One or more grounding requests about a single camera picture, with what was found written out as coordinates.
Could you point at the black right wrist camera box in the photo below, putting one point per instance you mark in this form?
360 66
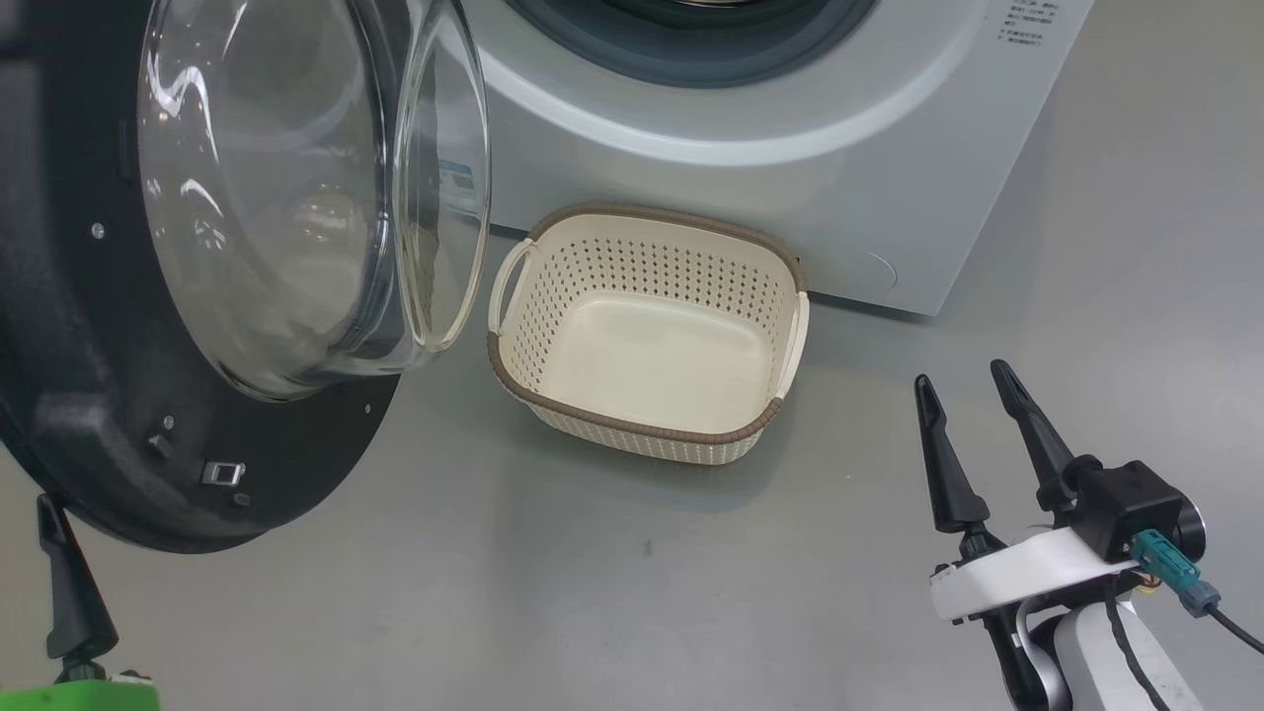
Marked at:
1136 504

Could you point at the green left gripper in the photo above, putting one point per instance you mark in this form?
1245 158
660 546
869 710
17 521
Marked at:
79 697

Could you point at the round white filter cover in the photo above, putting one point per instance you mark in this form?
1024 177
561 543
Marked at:
877 275

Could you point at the cream perforated laundry basket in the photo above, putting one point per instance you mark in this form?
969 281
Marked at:
671 346

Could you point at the washing machine door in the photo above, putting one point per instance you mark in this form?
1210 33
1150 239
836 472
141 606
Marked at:
79 346

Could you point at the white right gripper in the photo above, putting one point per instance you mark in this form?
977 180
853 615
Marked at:
1027 578

